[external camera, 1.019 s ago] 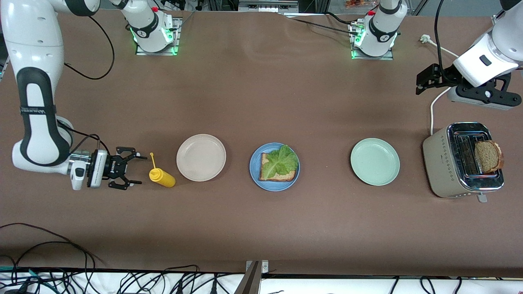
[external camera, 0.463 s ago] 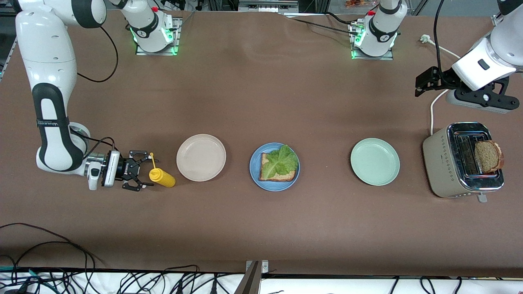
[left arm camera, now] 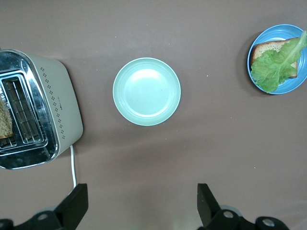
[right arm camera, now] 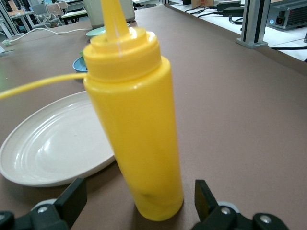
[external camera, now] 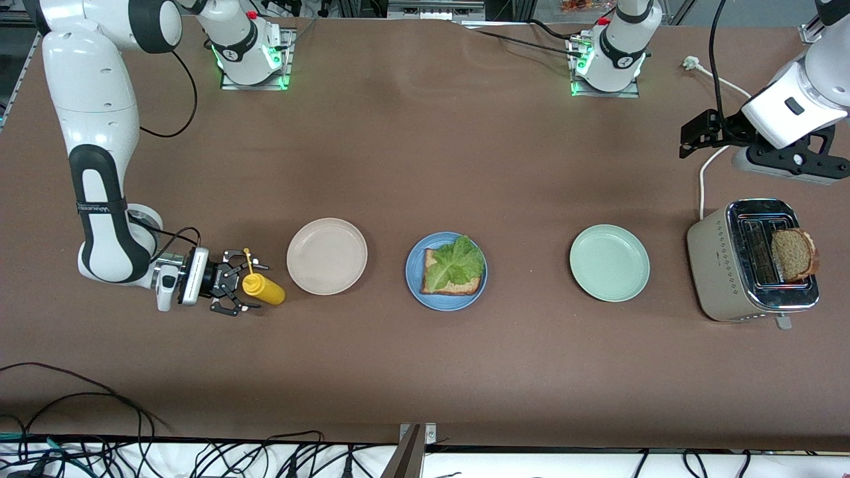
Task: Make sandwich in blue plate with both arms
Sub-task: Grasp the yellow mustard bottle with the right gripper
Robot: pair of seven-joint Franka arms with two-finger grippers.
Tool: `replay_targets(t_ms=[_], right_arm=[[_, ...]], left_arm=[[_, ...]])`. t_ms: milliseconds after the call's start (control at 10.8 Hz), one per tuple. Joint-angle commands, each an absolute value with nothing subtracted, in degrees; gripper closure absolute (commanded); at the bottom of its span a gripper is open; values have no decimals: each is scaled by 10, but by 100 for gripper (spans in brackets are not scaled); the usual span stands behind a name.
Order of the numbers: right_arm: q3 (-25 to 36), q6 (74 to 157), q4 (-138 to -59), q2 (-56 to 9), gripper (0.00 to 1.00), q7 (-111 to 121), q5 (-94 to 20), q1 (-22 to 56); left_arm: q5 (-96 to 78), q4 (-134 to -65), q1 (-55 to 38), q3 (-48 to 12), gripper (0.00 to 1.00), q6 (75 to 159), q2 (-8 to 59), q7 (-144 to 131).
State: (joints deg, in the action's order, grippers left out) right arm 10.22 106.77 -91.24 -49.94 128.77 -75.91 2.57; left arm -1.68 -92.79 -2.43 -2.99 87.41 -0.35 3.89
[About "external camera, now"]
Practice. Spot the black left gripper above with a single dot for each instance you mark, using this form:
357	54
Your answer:
725	129

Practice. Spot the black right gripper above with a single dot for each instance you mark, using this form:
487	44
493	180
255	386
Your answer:
214	279

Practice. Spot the yellow mustard squeeze bottle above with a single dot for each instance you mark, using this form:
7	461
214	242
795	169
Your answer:
269	292

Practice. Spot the brown bread slice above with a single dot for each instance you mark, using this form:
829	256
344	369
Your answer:
465	289
793	255

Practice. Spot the green lettuce leaf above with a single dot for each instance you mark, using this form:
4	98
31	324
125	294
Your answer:
455	265

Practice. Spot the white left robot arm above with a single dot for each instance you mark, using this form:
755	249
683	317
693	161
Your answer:
617	53

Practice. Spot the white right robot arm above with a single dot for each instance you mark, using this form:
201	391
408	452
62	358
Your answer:
93	86

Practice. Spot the beige round plate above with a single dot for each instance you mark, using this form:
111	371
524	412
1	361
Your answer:
327	256

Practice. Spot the green round plate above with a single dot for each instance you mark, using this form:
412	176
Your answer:
609	263

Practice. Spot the blue round plate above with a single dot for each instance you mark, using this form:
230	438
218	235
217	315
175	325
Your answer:
446	304

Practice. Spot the beige chrome toaster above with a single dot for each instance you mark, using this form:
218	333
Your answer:
714	265

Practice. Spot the orange packet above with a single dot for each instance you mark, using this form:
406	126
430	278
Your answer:
583	5

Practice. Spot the aluminium profile beam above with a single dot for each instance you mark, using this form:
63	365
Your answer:
435	10

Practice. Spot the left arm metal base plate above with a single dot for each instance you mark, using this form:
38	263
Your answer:
604	94

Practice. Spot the aluminium corner frame profile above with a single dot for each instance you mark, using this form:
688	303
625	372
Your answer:
809	33

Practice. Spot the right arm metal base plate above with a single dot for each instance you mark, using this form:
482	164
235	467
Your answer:
287	60

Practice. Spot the silver table clamp bracket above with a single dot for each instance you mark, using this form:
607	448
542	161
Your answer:
430	433

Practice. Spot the grey metal post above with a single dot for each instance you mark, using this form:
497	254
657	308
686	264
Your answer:
405	461

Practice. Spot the aluminium table edge rail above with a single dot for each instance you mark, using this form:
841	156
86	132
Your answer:
16	89

